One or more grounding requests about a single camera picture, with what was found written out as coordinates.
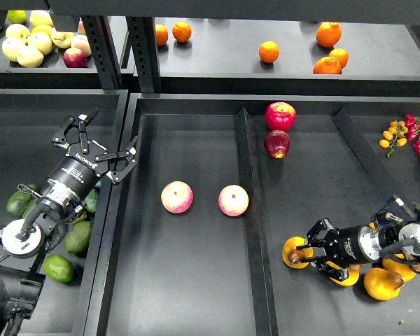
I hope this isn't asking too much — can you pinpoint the dark red apple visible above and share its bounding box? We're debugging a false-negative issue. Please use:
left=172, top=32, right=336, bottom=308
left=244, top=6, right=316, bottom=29
left=264, top=130, right=291, bottom=160

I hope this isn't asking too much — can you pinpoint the pink apple right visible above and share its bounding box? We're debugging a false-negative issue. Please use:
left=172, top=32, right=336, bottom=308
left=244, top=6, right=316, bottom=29
left=218, top=185, right=249, bottom=217

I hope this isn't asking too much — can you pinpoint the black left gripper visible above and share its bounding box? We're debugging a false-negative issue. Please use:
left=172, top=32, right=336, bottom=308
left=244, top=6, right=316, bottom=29
left=48, top=107, right=139, bottom=200

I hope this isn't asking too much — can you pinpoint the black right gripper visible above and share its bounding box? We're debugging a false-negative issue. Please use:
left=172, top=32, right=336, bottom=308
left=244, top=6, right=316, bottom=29
left=293, top=218, right=384, bottom=282

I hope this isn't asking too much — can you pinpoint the green avocado in tray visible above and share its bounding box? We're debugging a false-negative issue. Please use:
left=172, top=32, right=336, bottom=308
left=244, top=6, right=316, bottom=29
left=22, top=199, right=37, bottom=219
left=64, top=221, right=93, bottom=254
left=72, top=211, right=88, bottom=225
left=84, top=188, right=99, bottom=214
left=6, top=191, right=33, bottom=218

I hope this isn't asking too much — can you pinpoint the red apple on shelf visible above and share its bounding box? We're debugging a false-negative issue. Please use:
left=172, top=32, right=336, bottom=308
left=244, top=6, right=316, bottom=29
left=63, top=48, right=88, bottom=68

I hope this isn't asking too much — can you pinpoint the pale yellow apple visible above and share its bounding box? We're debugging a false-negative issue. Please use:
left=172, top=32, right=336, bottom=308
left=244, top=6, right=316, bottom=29
left=16, top=45, right=44, bottom=68
left=50, top=28, right=74, bottom=49
left=5, top=24, right=30, bottom=42
left=1, top=38, right=25, bottom=62
left=26, top=32, right=53, bottom=55

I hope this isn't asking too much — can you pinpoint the green avocado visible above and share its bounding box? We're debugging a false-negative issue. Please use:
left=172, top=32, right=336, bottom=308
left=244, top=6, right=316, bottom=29
left=43, top=254, right=75, bottom=284
left=84, top=188, right=99, bottom=214
left=6, top=191, right=33, bottom=218
left=22, top=199, right=37, bottom=219
left=72, top=211, right=88, bottom=225
left=64, top=221, right=93, bottom=254

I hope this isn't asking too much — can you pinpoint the black shelf post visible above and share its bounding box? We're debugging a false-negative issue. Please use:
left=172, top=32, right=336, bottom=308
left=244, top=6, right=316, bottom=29
left=126, top=16, right=162, bottom=94
left=81, top=15, right=123, bottom=90

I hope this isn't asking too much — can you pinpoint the red cherry tomato bunch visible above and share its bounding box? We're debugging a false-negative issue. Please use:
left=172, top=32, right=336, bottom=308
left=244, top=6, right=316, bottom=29
left=405, top=114, right=420, bottom=148

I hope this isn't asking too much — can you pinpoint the pink peach on shelf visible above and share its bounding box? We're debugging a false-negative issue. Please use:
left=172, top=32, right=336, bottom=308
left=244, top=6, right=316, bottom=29
left=71, top=34, right=92, bottom=57

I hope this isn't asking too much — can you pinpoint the pink apple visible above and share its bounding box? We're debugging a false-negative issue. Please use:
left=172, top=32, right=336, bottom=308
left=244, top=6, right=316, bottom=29
left=218, top=185, right=249, bottom=217
left=160, top=181, right=194, bottom=214

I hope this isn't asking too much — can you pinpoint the black angled tray divider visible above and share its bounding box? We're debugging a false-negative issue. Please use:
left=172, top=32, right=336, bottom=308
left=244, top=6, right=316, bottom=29
left=332, top=108, right=410, bottom=204

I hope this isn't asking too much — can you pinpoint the orange cherry tomato bunch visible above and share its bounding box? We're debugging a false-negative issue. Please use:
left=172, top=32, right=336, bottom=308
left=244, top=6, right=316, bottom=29
left=379, top=120, right=408, bottom=158

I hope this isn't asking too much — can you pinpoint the black tray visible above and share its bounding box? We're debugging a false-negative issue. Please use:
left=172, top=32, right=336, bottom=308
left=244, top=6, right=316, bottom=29
left=0, top=90, right=130, bottom=335
left=104, top=95, right=420, bottom=335

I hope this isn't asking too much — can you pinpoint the black centre tray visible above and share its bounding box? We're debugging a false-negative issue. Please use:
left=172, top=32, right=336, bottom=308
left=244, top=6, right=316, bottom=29
left=104, top=95, right=420, bottom=335

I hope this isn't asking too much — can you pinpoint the black left tray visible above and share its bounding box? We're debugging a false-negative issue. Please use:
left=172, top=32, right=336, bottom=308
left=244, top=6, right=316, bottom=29
left=0, top=90, right=130, bottom=335

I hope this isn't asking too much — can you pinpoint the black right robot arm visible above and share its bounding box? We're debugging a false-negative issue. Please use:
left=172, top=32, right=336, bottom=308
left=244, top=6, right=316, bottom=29
left=288, top=196, right=420, bottom=281

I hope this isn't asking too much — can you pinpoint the green lime on shelf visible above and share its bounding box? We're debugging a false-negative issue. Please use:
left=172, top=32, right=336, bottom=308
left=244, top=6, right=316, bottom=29
left=7, top=10, right=27, bottom=24

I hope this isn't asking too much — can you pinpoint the pink apple left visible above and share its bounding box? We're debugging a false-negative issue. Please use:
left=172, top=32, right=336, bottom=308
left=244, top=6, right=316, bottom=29
left=160, top=181, right=194, bottom=214

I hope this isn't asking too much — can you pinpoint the bright red apple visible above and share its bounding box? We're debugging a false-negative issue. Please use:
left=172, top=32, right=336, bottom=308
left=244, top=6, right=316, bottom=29
left=265, top=101, right=297, bottom=132

